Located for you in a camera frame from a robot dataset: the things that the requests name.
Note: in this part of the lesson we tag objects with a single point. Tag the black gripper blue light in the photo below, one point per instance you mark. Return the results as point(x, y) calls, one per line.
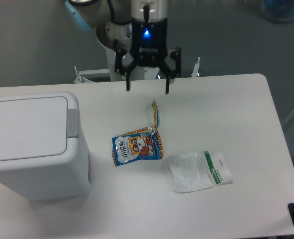
point(149, 42)

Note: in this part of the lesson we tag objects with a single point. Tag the white trash can lid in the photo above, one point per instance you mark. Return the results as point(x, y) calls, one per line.
point(31, 128)

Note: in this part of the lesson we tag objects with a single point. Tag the white plastic trash can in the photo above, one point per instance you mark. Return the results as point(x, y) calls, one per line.
point(50, 177)

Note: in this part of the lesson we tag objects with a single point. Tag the blue orange snack wrapper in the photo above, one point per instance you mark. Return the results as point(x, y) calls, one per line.
point(141, 144)

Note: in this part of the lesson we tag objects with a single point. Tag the grey lid push button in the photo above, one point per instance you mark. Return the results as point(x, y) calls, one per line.
point(73, 122)

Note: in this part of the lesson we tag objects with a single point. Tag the clear plastic bag green strip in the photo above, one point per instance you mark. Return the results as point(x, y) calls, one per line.
point(199, 170)

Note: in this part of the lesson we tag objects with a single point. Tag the blue plastic bag on floor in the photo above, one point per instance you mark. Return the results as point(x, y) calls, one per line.
point(278, 11)

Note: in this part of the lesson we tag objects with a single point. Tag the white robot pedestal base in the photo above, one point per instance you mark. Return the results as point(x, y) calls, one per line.
point(109, 74)

